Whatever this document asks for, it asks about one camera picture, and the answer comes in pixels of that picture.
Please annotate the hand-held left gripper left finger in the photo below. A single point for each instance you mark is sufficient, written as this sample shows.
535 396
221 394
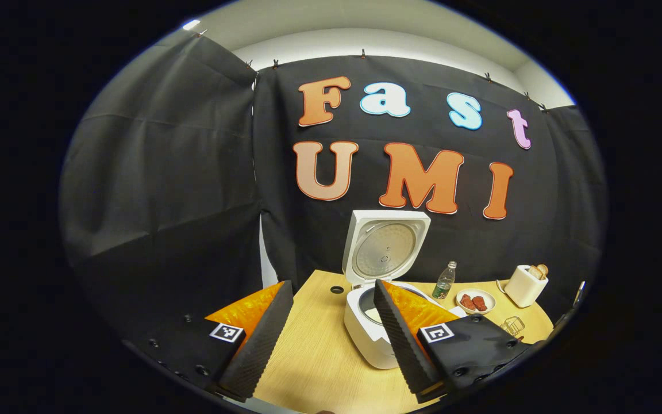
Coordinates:
259 345

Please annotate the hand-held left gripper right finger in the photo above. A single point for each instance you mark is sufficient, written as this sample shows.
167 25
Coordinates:
403 345

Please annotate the white rice cooker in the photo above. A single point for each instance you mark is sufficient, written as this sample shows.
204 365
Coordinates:
385 253

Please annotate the clear plastic water bottle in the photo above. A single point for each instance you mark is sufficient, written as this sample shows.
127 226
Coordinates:
445 282

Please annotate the red-brown meat piece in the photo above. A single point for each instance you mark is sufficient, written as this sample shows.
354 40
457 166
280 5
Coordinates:
480 303
467 301

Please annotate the white oval plate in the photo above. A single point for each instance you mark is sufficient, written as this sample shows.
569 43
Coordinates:
491 299

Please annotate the white toaster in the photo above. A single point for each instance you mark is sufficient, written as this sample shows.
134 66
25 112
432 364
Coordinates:
523 292

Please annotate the toast bread slice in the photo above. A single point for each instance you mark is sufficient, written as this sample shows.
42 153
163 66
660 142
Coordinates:
542 269
535 272

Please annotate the ceiling light strip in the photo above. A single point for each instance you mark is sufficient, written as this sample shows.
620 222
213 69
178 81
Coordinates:
191 25

